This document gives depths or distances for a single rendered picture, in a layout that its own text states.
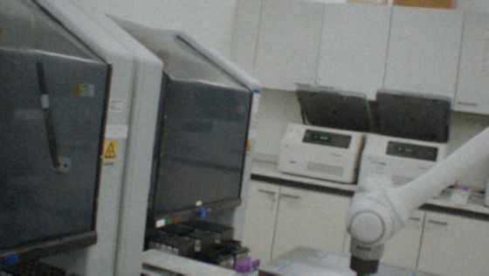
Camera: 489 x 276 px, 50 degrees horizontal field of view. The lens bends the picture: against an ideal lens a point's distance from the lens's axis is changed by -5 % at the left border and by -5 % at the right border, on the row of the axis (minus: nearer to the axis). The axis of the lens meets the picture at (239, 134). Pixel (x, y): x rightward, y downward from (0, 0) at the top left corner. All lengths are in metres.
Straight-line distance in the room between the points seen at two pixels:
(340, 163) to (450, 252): 0.93
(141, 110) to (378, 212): 0.68
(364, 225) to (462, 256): 2.60
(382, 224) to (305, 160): 2.71
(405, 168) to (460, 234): 0.56
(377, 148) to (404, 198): 2.54
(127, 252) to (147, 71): 0.50
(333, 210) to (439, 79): 1.18
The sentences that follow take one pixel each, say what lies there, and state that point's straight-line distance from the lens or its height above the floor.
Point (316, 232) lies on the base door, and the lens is 3.89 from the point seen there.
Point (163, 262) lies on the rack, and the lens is 1.64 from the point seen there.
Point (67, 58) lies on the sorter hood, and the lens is 1.23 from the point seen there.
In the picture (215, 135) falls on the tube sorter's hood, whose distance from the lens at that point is 1.85.
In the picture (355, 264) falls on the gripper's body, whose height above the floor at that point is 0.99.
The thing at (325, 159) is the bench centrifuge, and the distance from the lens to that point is 3.82.
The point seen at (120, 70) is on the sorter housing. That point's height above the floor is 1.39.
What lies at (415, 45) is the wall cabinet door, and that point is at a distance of 4.04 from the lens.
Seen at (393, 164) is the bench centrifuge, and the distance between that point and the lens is 3.73.
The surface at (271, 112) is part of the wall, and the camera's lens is 4.62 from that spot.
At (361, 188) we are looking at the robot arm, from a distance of 1.38.
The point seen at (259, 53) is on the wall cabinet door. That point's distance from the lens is 4.33.
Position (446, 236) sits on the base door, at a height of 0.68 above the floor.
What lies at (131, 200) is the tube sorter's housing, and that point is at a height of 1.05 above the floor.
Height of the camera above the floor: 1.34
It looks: 3 degrees down
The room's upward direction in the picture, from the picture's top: 7 degrees clockwise
